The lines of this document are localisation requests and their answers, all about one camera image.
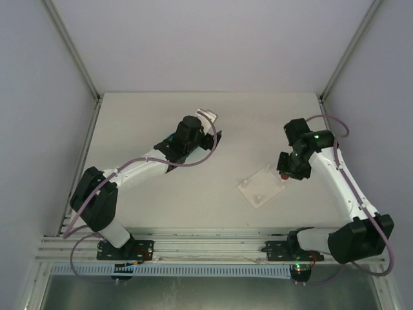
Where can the aluminium corner post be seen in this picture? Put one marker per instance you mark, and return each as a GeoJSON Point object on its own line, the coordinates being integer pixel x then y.
{"type": "Point", "coordinates": [354, 41]}
{"type": "Point", "coordinates": [65, 36]}

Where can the right aluminium corner post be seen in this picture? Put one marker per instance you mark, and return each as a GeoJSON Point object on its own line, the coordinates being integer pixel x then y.
{"type": "Point", "coordinates": [354, 41]}

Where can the aluminium rail frame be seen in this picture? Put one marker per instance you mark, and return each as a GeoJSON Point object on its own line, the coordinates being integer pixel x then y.
{"type": "Point", "coordinates": [171, 246]}

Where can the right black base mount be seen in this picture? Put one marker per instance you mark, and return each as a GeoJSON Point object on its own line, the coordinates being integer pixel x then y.
{"type": "Point", "coordinates": [289, 250]}

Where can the left aluminium corner post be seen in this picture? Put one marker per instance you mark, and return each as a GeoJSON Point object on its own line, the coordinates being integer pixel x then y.
{"type": "Point", "coordinates": [65, 36]}

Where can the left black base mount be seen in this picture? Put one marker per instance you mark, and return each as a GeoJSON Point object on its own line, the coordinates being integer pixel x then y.
{"type": "Point", "coordinates": [137, 250]}

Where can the white peg base plate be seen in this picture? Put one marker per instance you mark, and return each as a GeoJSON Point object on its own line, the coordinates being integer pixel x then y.
{"type": "Point", "coordinates": [261, 187]}

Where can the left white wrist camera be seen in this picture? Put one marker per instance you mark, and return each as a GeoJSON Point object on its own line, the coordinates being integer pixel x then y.
{"type": "Point", "coordinates": [207, 118]}

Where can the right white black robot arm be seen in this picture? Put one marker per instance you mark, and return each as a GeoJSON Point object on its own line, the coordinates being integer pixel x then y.
{"type": "Point", "coordinates": [365, 232]}

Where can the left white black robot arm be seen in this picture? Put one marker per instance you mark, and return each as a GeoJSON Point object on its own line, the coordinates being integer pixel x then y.
{"type": "Point", "coordinates": [95, 198]}

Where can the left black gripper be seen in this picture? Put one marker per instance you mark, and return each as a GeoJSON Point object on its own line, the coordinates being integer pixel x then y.
{"type": "Point", "coordinates": [208, 141]}

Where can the light blue cable duct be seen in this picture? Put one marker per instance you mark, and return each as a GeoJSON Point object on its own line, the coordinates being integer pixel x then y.
{"type": "Point", "coordinates": [173, 270]}

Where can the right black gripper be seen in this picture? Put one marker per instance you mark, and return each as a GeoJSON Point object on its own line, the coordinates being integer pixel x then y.
{"type": "Point", "coordinates": [291, 170]}

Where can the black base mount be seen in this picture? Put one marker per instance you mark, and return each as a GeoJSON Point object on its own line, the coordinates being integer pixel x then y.
{"type": "Point", "coordinates": [289, 250]}
{"type": "Point", "coordinates": [137, 250]}

